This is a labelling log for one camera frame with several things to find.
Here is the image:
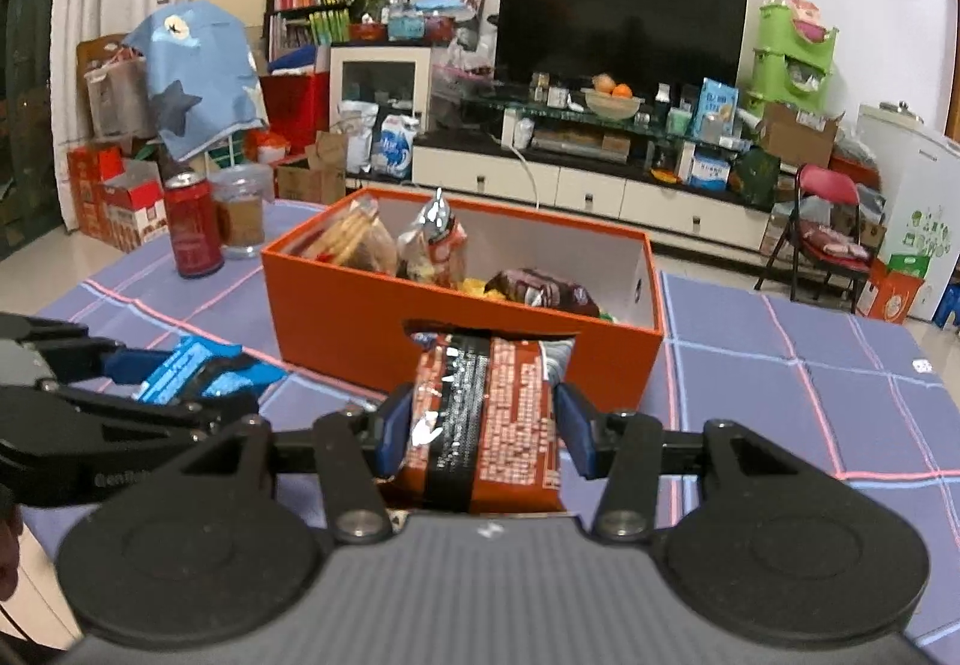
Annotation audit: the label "green storage rack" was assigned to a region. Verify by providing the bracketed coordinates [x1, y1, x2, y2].
[750, 0, 838, 121]

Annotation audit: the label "clear biscuit packet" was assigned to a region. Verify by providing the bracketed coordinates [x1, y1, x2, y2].
[302, 198, 399, 274]

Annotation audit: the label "white blue powder bag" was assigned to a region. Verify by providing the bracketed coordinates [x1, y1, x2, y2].
[373, 112, 418, 179]

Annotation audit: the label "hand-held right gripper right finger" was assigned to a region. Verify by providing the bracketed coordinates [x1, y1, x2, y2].
[556, 382, 809, 540]

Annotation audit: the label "red brown snack packet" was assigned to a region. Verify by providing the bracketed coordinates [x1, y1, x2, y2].
[390, 330, 580, 514]

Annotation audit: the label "blue tissue box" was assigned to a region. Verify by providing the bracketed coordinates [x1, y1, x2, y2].
[679, 144, 733, 191]

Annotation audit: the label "dark green gift bag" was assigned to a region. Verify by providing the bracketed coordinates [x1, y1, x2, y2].
[731, 148, 782, 209]

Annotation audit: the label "small cardboard box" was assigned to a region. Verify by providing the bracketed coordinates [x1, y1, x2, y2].
[304, 131, 350, 202]

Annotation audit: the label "red silver snack packet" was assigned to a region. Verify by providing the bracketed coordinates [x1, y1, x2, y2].
[396, 188, 470, 289]

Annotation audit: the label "blue plaid tablecloth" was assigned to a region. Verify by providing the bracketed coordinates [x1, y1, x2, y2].
[30, 196, 960, 645]

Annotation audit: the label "small white freezer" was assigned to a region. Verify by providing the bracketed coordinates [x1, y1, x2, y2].
[855, 101, 960, 326]

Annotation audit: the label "blue white floor boxes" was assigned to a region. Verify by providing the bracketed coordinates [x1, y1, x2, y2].
[930, 282, 960, 334]

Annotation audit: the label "fruit bowl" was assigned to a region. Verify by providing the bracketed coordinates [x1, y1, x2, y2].
[583, 74, 645, 121]

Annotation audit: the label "blue white carton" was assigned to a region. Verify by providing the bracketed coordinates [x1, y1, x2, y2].
[697, 79, 740, 139]

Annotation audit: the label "orange white floor box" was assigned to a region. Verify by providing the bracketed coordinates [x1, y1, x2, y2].
[855, 258, 928, 326]

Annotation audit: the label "white television cabinet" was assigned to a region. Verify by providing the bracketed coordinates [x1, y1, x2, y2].
[411, 131, 775, 254]

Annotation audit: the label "yellow snack packet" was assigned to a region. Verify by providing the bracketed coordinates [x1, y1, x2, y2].
[457, 275, 512, 303]

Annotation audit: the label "red drink can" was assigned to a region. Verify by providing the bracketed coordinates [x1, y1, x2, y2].
[163, 171, 225, 279]

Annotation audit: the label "white shopping bag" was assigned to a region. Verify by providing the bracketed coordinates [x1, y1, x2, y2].
[84, 54, 155, 140]

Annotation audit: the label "red gift bag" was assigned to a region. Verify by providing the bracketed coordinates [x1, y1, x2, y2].
[259, 73, 332, 146]

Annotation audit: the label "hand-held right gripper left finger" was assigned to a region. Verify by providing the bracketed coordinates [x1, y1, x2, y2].
[178, 386, 415, 544]

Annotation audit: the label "small white glass cabinet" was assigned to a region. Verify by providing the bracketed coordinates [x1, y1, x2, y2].
[330, 43, 433, 136]

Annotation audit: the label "white grey bag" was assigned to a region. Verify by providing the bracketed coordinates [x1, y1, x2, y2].
[337, 101, 380, 174]

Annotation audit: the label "large cardboard box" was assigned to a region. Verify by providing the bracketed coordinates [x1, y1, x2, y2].
[757, 103, 842, 169]

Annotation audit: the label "blue star cloth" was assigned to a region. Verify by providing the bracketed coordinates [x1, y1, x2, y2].
[124, 0, 270, 161]

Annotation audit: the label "clear plastic jar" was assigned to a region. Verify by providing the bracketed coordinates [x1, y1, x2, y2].
[208, 164, 275, 260]

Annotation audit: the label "bright blue snack packet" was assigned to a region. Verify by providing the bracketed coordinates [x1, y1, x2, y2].
[133, 335, 290, 405]

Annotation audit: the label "black flat television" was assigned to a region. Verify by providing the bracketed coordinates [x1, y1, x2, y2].
[499, 0, 751, 91]

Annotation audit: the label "red cardboard carton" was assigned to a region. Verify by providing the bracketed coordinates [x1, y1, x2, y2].
[67, 144, 170, 254]

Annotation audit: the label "orange cardboard box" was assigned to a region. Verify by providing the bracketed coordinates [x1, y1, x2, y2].
[260, 186, 666, 413]

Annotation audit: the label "dark maroon snack packet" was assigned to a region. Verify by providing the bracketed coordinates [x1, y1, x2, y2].
[485, 267, 602, 319]

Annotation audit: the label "red folding chair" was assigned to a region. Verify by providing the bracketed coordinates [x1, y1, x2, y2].
[752, 163, 876, 304]

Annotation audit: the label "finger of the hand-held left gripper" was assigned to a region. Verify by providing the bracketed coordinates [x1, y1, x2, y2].
[34, 376, 261, 443]
[0, 312, 182, 387]

